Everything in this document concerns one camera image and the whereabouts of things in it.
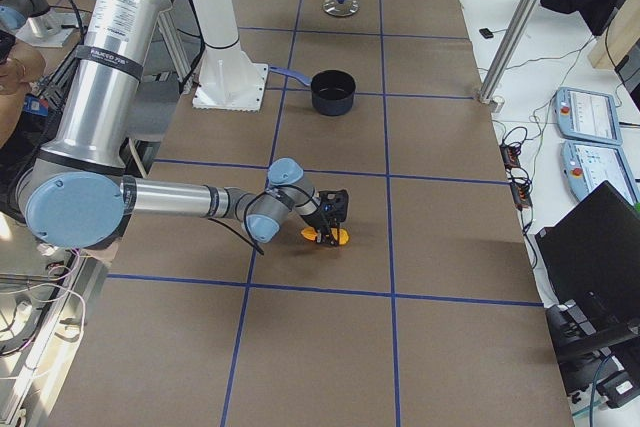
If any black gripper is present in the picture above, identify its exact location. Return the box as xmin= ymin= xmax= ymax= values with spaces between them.
xmin=301 ymin=207 xmax=341 ymax=247

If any yellow toy corn cob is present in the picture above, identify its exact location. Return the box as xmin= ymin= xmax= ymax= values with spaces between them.
xmin=300 ymin=227 xmax=350 ymax=246

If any glass pot lid blue knob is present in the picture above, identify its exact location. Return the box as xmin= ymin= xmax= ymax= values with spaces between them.
xmin=322 ymin=0 xmax=360 ymax=18

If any dark blue saucepan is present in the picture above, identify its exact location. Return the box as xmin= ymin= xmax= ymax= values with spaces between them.
xmin=269 ymin=66 xmax=356 ymax=116

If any black orange usb hub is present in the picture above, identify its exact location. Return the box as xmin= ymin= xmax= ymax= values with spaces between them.
xmin=500 ymin=145 xmax=521 ymax=169

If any small black box device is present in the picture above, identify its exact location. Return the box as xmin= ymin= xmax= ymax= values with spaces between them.
xmin=479 ymin=28 xmax=494 ymax=39

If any black laptop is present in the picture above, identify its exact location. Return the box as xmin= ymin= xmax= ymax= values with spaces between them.
xmin=535 ymin=181 xmax=639 ymax=320

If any lower teach pendant tablet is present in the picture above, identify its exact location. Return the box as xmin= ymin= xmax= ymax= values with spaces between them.
xmin=561 ymin=140 xmax=639 ymax=204

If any teach pendant tablet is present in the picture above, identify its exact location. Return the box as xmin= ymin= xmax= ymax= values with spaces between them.
xmin=561 ymin=140 xmax=639 ymax=204
xmin=554 ymin=87 xmax=622 ymax=146

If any upper teach pendant tablet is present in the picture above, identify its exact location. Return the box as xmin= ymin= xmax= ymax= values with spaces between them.
xmin=554 ymin=87 xmax=622 ymax=146

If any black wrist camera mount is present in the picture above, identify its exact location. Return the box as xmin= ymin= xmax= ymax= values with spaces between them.
xmin=319 ymin=189 xmax=349 ymax=223

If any white camera stand column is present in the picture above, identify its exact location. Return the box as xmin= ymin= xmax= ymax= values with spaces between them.
xmin=193 ymin=0 xmax=268 ymax=112

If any aluminium frame post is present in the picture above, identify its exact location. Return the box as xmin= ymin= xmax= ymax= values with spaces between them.
xmin=477 ymin=0 xmax=540 ymax=113

